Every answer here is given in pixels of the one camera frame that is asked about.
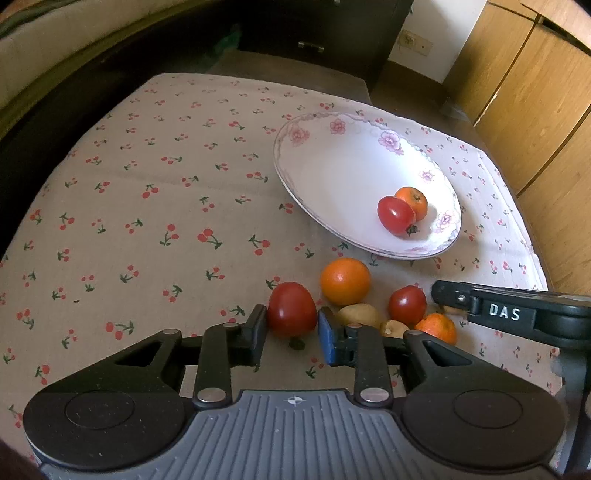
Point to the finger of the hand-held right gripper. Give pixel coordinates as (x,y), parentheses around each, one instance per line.
(453,296)

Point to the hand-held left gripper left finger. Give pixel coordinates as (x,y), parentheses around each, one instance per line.
(256,333)

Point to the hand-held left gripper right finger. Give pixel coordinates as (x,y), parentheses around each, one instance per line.
(328,336)

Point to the large red tomato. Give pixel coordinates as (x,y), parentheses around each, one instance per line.
(291,310)

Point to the small red tomato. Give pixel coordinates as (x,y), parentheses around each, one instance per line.
(407,304)

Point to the large orange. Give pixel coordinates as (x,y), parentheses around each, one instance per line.
(345,281)

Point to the white floral plate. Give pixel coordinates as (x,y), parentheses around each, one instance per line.
(341,175)

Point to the red tomato with stem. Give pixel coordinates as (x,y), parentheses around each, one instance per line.
(395,215)

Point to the cherry print tablecloth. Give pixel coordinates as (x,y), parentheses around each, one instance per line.
(161,198)

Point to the wooden wardrobe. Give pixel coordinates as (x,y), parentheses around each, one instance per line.
(531,115)

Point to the brown upholstered bench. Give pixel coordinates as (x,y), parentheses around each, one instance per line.
(295,69)

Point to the dark wooden nightstand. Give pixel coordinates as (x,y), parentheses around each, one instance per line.
(341,27)

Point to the green bag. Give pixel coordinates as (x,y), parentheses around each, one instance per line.
(229,40)

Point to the bed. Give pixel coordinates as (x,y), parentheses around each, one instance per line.
(55,55)

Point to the wall socket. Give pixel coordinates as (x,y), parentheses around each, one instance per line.
(416,42)

